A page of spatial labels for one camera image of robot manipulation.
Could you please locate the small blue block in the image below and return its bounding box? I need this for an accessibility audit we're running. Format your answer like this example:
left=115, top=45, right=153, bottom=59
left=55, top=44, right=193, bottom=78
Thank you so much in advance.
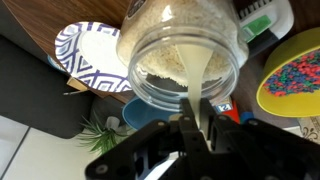
left=239, top=111, right=255, bottom=125

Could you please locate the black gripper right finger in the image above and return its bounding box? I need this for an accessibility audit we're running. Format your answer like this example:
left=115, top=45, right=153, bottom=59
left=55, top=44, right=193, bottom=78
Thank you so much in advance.
left=199, top=98, right=320, bottom=180

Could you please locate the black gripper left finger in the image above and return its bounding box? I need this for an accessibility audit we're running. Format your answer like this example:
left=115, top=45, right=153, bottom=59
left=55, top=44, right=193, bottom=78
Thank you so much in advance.
left=84, top=98, right=214, bottom=180

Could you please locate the white plastic spoon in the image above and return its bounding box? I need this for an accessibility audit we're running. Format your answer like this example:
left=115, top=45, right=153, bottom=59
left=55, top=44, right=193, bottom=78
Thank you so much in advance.
left=175, top=44, right=214, bottom=131

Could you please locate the green spiky plant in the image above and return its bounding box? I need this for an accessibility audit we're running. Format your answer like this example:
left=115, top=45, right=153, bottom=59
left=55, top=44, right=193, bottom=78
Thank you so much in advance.
left=78, top=113, right=129, bottom=156

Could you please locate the dark upholstered armchair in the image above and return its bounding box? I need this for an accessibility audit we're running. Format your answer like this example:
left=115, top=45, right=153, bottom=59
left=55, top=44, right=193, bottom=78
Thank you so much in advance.
left=0, top=33, right=98, bottom=139

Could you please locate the glass jar of rice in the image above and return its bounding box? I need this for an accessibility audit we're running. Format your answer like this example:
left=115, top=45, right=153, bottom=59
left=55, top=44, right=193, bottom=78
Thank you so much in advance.
left=115, top=0, right=250, bottom=113

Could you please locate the yellow bowl of coloured beads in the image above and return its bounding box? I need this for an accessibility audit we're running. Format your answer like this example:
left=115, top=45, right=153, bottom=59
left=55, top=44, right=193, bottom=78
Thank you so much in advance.
left=255, top=27, right=320, bottom=118

